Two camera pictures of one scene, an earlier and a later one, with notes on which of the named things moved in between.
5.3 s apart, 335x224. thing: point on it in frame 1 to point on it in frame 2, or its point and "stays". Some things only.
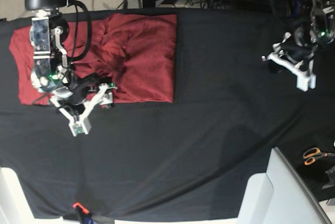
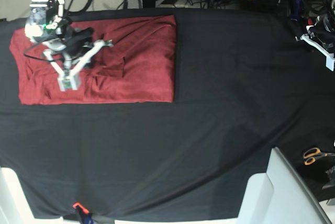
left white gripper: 81,125 to 69,81
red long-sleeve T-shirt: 135,55 stays
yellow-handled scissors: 311,154 stays
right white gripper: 304,79 to 330,57
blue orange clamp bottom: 85,213 stays
